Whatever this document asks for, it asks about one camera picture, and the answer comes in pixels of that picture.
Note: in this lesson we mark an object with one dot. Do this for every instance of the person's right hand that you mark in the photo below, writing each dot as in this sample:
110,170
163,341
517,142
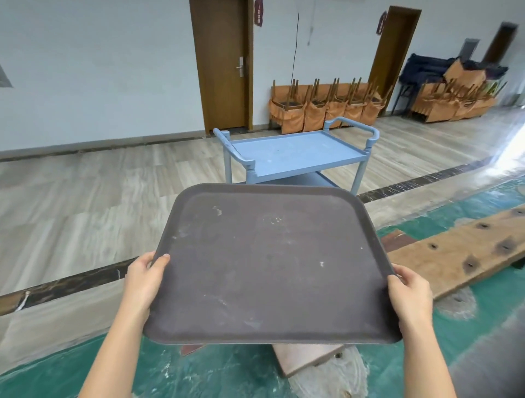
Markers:
410,297

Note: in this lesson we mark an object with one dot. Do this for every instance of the person's left hand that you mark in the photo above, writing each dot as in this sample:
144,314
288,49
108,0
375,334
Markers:
141,283

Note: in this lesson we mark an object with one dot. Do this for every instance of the person's left thumb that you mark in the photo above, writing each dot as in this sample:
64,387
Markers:
160,263

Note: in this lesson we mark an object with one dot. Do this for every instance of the person's right thumb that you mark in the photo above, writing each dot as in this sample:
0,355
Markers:
394,287

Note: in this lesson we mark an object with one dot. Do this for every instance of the dark brown serving tray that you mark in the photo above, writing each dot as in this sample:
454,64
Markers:
270,262

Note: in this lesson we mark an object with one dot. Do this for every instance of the person's right forearm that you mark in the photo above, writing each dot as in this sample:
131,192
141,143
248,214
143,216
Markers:
426,361

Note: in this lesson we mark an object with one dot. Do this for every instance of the person's left forearm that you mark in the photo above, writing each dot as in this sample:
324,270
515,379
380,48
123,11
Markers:
117,352

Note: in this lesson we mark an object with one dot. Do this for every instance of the wooden plank with holes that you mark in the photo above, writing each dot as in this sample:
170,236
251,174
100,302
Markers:
463,250

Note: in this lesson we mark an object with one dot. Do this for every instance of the brown wooden board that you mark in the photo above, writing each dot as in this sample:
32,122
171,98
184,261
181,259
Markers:
307,357

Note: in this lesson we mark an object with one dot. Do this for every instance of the blue plastic service cart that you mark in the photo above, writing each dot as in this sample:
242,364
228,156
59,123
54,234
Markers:
295,156

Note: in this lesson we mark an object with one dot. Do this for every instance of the row of orange covered chairs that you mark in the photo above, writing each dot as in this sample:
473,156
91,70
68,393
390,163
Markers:
328,106

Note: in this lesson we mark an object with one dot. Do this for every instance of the pile of orange covered chairs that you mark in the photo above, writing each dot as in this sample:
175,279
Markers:
457,98

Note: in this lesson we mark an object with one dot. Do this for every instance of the dark red door sign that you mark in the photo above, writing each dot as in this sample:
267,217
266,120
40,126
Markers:
382,23
258,12

